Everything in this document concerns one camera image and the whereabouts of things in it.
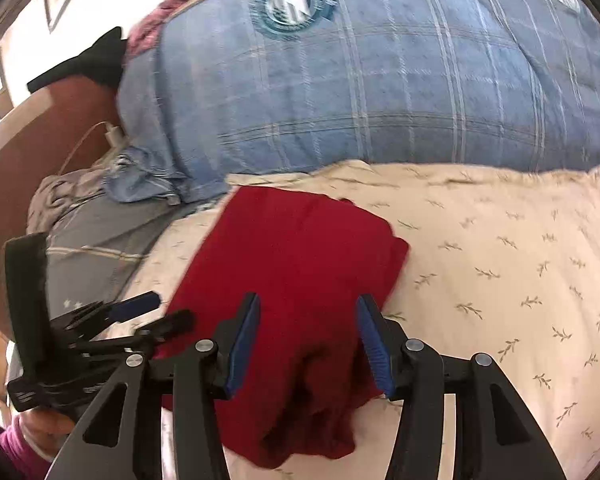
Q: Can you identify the black cloth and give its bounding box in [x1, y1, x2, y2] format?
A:
[27, 26, 128, 95]

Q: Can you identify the red sweater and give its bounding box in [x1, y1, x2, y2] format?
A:
[161, 186, 411, 468]

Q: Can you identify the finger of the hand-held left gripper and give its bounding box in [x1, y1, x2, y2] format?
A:
[80, 290, 162, 333]
[74, 309, 197, 357]

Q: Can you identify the wooden headboard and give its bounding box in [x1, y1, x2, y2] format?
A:
[0, 77, 126, 341]

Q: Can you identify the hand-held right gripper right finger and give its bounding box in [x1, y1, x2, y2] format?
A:
[356, 294, 568, 480]

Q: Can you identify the cream leaf-print bed sheet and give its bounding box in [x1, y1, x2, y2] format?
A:
[105, 160, 600, 480]

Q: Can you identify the grey crumpled cloth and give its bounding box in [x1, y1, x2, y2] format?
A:
[27, 167, 111, 236]

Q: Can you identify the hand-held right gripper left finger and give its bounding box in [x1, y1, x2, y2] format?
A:
[45, 292, 262, 480]

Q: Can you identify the blue plaid pillow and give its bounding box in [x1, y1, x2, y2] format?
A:
[102, 0, 600, 206]

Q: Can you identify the maroon cloth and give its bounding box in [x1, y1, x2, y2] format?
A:
[127, 0, 203, 58]

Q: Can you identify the person's left forearm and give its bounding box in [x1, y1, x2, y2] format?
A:
[0, 405, 78, 480]

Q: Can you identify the white charger cable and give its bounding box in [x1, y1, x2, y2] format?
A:
[62, 121, 108, 173]

